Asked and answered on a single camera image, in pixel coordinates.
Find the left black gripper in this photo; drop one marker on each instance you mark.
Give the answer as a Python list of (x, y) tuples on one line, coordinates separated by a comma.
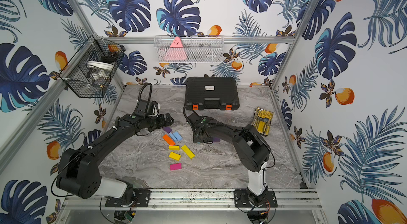
[(162, 120)]

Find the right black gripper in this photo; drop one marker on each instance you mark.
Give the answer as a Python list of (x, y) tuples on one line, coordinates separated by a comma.
[(195, 138)]

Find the long yellow block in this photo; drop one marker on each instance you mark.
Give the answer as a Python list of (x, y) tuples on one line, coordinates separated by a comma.
[(188, 152)]

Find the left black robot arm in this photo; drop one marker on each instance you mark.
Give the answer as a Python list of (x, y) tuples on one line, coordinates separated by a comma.
[(78, 171)]

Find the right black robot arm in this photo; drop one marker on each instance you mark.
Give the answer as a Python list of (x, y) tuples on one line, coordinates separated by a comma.
[(252, 149)]

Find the light blue block left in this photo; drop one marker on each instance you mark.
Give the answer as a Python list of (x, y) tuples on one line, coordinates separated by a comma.
[(173, 137)]

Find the light blue block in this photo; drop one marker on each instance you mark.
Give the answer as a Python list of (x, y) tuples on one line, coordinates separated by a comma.
[(173, 137), (177, 136)]

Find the light blue block right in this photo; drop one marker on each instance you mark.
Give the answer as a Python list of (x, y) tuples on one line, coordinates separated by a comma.
[(177, 136)]

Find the orange block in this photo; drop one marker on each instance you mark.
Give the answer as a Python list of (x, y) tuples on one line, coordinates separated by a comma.
[(169, 140)]

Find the small yellow block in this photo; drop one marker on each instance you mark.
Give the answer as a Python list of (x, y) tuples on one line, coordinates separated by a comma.
[(173, 148)]

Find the yellow block lower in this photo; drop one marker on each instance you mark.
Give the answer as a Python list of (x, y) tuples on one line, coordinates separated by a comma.
[(174, 156)]

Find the black plastic tool case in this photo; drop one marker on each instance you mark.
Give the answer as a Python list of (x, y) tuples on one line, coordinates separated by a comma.
[(218, 93)]

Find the magenta block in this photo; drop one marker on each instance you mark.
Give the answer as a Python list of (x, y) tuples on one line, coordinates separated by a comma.
[(177, 166)]

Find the yellow screwdriver bit set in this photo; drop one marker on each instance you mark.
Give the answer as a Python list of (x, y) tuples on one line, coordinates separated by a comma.
[(262, 121)]

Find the pink triangle object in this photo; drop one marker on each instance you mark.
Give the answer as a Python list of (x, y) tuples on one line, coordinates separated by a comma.
[(176, 51)]

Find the white coil in basket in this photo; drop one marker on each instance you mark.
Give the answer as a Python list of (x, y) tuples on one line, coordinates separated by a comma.
[(101, 65)]

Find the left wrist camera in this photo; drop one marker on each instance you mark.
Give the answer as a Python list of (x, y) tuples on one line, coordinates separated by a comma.
[(146, 109)]

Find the aluminium front rail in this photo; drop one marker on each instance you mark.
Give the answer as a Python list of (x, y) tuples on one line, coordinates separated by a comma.
[(205, 199)]

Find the clear mesh wall shelf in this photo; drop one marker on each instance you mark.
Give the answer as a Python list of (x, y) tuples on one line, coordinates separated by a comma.
[(200, 49)]

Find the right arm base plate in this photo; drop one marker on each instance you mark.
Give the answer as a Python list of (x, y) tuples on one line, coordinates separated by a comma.
[(254, 198)]

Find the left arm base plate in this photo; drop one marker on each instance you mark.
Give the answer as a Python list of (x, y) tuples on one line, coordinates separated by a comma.
[(138, 198)]

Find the black wire basket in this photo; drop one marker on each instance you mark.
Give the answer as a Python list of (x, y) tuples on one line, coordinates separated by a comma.
[(85, 81)]

